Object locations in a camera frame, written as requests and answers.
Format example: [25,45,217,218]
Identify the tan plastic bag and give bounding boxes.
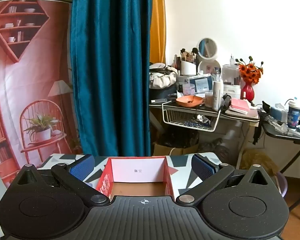
[240,149,273,173]

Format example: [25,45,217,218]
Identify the black hanging strap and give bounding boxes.
[252,122,263,145]

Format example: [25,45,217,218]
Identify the white makeup brush holder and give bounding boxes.
[175,47,199,76]

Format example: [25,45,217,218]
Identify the black hair tool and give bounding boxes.
[221,94,232,112]

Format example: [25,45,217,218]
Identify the yellow curtain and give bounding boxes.
[150,0,167,64]

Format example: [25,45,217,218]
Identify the red cardboard box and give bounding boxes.
[96,156,177,202]

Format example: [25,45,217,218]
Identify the round vanity mirror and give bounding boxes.
[197,37,222,77]

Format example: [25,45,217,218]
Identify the teal curtain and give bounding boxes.
[70,0,154,157]

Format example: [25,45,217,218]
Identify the pink book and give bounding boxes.
[229,98,250,114]

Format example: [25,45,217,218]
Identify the red vase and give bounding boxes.
[241,82,255,102]

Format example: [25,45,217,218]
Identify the orange tray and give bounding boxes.
[176,95,205,107]

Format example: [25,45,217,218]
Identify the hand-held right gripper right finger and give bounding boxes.
[175,154,274,207]

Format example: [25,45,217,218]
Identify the blue paper cup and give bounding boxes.
[287,100,300,130]

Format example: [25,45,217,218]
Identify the orange artificial flowers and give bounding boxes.
[236,55,264,85]

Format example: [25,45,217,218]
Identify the clear plastic box blue label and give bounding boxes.
[186,75,214,93]

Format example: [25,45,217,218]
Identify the black bag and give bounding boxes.
[156,130,199,147]

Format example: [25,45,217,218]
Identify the brown cardboard box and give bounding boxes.
[153,142,199,157]

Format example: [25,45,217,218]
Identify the grey plastic bag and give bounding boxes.
[199,137,230,160]

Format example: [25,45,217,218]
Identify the pink printed wall backdrop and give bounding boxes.
[0,0,83,188]

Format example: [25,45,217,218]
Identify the crumpled foil packets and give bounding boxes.
[184,115,212,128]

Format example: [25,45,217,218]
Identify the clear cosmetic organiser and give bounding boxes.
[222,64,241,99]

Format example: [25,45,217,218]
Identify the geometric patterned table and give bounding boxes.
[36,152,224,198]

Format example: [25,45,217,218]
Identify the cotton swab container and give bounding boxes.
[205,91,214,108]

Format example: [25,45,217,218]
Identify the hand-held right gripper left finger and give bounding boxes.
[14,154,110,207]

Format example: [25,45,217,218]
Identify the blue tissue box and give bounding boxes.
[270,104,288,123]

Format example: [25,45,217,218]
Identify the white spray bottle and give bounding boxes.
[212,76,224,110]

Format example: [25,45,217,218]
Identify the white wire basket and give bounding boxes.
[162,101,222,132]

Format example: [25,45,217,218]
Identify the cluttered desk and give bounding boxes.
[149,97,260,170]

